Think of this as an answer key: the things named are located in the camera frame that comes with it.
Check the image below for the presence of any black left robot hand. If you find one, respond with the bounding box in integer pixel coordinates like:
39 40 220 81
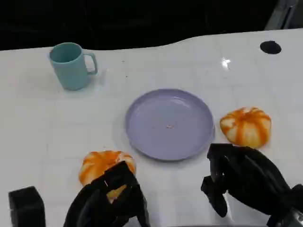
63 160 150 227

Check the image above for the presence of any pale green mug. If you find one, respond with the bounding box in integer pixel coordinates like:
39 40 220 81
48 42 98 91

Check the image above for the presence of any lilac plate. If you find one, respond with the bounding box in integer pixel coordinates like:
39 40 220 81
125 88 216 163

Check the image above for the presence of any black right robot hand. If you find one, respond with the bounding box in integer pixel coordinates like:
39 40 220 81
200 143 303 227

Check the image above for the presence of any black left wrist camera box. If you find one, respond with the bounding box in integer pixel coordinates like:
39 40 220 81
8 186 46 227

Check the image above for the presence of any black table cable grommet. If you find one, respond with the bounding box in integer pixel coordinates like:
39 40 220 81
259 40 283 55

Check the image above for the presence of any grey metal frame post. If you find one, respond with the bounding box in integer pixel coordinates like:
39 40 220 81
265 0 299 30

